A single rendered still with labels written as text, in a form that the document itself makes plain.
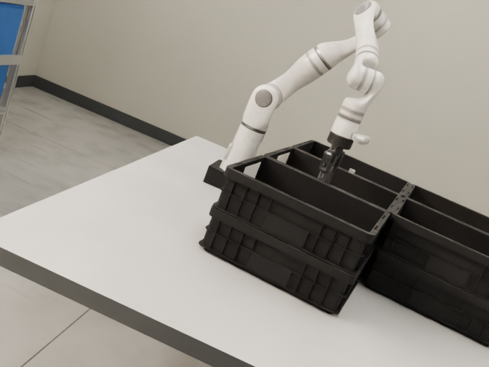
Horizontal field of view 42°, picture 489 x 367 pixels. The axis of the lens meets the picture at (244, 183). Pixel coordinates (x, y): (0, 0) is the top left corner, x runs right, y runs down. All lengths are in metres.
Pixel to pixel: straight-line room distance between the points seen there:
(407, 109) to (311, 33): 0.94
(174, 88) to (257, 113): 3.22
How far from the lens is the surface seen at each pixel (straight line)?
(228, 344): 1.29
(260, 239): 1.58
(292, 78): 2.18
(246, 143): 2.17
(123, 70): 5.49
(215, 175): 2.20
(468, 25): 5.08
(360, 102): 1.86
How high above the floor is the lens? 1.32
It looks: 15 degrees down
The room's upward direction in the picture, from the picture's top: 21 degrees clockwise
